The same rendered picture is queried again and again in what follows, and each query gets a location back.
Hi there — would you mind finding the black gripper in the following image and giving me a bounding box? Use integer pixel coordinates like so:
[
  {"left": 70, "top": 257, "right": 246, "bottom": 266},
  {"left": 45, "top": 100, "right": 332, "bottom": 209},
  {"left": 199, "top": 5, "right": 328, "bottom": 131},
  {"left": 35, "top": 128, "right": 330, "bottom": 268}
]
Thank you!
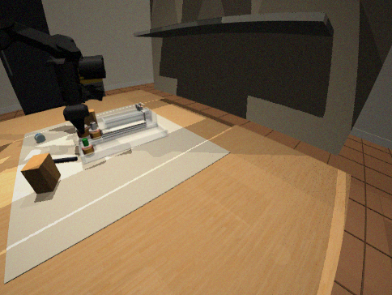
[{"left": 58, "top": 80, "right": 89, "bottom": 134}]

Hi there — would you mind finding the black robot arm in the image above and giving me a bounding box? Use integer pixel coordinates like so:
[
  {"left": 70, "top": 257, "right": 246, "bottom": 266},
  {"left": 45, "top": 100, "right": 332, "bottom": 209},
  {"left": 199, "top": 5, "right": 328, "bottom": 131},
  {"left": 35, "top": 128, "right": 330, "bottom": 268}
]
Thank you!
[{"left": 0, "top": 18, "right": 106, "bottom": 101}]

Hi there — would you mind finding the black rod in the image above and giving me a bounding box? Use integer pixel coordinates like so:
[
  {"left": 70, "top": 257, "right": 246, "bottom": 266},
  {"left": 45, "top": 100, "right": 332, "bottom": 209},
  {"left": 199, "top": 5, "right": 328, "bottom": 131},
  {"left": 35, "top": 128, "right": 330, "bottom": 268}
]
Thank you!
[{"left": 53, "top": 156, "right": 78, "bottom": 164}]

